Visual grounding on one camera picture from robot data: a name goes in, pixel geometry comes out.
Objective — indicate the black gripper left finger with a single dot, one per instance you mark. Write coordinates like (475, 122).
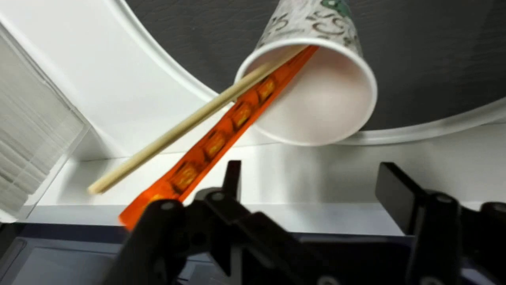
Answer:
(175, 242)

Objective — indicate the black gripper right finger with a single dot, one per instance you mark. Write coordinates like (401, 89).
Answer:
(449, 242)

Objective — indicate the patterned paper coffee cup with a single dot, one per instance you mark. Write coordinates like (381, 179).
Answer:
(327, 100)

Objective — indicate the orange plastic strip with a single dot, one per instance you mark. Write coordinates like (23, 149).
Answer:
(211, 147)

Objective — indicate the wooden chopstick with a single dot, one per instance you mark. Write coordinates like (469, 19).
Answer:
(175, 134)

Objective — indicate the clear napkin holder white napkins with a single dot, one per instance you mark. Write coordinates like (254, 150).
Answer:
(33, 131)

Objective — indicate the round black tray white rim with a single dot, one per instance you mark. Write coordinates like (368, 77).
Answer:
(449, 52)

